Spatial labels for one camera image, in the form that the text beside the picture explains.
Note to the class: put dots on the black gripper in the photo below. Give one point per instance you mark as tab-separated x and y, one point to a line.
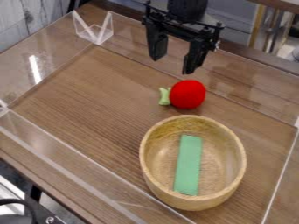
183	19

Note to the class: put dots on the brown wooden bowl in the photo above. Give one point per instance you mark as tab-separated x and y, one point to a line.
224	161

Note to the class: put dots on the green flat stick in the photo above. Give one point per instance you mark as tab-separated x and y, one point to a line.
189	166

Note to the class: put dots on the red plush tomato toy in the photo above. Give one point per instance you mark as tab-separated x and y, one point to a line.
186	94

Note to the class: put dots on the clear acrylic front panel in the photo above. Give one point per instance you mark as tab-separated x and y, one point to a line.
87	188

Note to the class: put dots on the black table leg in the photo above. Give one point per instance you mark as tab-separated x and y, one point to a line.
35	193

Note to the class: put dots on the clear acrylic corner bracket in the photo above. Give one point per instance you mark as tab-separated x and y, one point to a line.
94	33

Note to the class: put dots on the gold metal chair frame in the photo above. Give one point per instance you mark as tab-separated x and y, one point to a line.
274	17

